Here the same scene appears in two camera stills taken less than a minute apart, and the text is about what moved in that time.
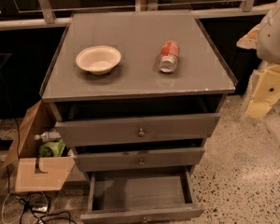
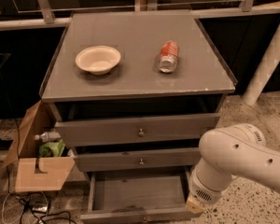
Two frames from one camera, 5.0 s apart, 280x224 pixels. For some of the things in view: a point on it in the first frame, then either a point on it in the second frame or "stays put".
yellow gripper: [274, 37] → [202, 190]
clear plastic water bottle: [48, 136] stays put
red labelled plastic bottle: [169, 57] stays put
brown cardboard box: [33, 173] stays put
